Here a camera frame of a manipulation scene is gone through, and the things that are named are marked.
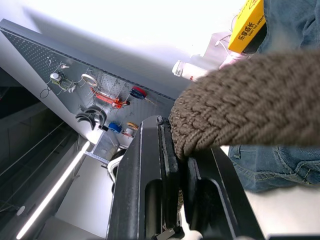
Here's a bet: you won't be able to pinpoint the yellow box with black print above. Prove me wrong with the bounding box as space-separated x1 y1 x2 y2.
227 0 265 54

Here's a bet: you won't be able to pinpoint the blue denim shorts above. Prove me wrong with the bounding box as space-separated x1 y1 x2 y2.
228 0 320 193

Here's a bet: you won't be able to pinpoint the brown braided belt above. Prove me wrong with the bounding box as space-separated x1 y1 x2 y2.
168 49 320 213

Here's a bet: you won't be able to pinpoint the black curved headband parts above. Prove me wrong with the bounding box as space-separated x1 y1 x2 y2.
75 105 108 131

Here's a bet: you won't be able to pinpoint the orange and white tape roll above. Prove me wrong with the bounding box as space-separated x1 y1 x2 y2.
122 121 139 138

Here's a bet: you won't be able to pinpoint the grey pegboard panel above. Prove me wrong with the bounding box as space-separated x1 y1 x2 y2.
0 18 183 141

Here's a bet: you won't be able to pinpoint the white tape ring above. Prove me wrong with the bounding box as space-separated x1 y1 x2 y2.
80 73 98 87

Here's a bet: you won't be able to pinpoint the white cylindrical bottle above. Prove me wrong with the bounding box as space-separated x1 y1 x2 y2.
171 59 208 82

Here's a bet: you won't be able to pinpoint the red and blue disc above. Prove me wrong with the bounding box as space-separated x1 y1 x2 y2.
129 85 148 100

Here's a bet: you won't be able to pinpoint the red tool on pegboard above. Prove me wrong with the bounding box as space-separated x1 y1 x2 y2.
89 86 131 110

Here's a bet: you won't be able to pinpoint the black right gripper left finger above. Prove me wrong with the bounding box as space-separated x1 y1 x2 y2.
106 115 185 240

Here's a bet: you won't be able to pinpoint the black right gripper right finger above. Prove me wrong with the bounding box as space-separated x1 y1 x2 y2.
181 146 265 240

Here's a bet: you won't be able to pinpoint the white LED light strip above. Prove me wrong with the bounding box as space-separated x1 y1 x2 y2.
15 141 91 240

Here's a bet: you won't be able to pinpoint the green and white gadget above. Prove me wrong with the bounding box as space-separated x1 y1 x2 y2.
49 71 74 91

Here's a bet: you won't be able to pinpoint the blue tape roll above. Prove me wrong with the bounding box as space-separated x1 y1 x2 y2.
108 121 123 134

